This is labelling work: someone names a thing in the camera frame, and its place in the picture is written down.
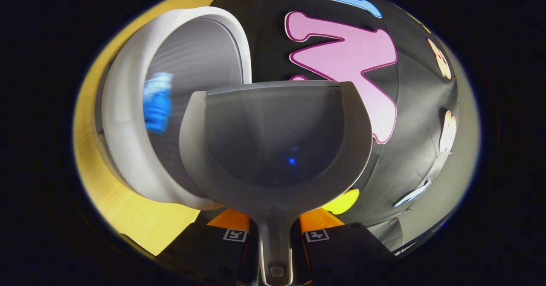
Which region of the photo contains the grey plastic dustpan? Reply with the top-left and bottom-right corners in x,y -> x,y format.
178,80 -> 374,286

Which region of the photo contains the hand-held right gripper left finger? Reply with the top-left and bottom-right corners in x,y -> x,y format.
156,209 -> 261,286

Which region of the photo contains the black backdrop cloth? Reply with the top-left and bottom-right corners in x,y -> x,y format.
209,0 -> 461,252

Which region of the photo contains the yellow wooden desktop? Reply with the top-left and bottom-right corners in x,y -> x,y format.
73,0 -> 220,257

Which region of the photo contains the grey ribbed garbage bin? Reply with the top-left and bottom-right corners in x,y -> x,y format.
96,6 -> 253,210

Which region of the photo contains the deep blue paper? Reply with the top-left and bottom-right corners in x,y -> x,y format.
144,92 -> 172,135

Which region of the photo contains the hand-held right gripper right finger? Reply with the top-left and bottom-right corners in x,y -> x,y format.
292,207 -> 398,286

